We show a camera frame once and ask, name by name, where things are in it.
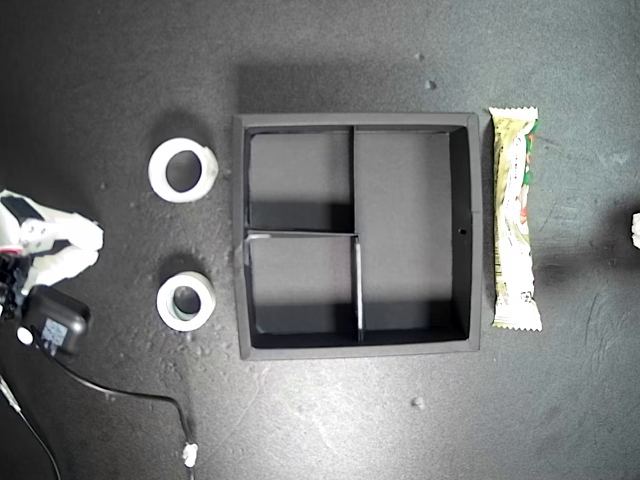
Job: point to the large white tape roll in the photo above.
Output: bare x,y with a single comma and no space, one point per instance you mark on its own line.
159,172

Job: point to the small white tape roll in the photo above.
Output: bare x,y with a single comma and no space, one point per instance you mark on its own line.
167,302

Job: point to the snack bar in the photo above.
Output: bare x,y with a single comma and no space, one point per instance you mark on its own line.
515,225

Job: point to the black tray with wells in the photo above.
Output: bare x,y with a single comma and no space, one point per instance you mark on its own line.
400,225

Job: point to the black camera box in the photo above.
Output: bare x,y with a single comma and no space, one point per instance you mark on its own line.
65,320

